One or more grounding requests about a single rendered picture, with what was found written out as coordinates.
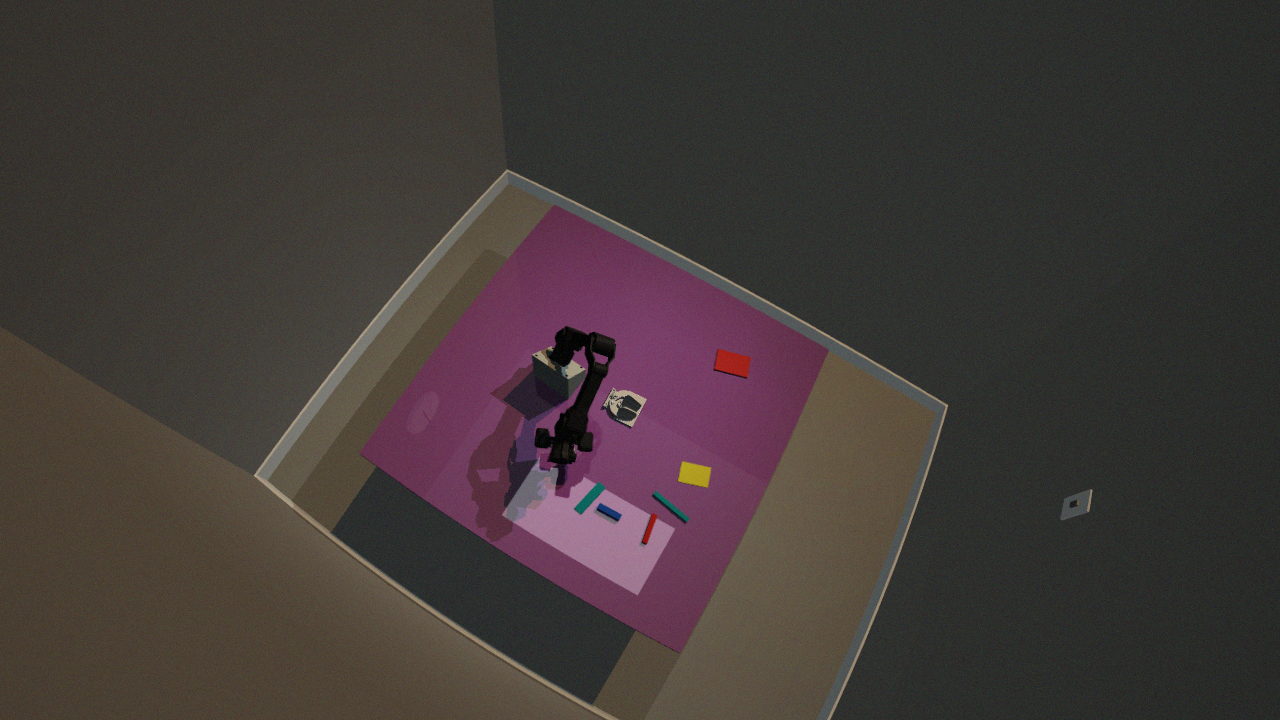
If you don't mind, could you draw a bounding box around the red rectangular bar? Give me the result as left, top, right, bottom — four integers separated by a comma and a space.
643, 512, 658, 544

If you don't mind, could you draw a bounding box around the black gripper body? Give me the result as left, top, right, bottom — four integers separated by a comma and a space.
535, 428, 593, 452

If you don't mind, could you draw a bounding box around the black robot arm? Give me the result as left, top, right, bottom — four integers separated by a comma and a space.
549, 325, 616, 464

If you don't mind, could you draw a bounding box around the red flat rectangular plate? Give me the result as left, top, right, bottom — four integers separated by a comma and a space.
716, 348, 751, 378

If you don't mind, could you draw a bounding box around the teal flat bar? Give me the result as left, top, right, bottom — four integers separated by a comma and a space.
654, 491, 689, 521

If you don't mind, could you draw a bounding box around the yellow rectangular plate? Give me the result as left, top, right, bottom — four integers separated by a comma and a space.
678, 462, 712, 487

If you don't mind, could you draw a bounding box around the green flat bar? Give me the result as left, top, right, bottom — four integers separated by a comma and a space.
575, 482, 605, 514

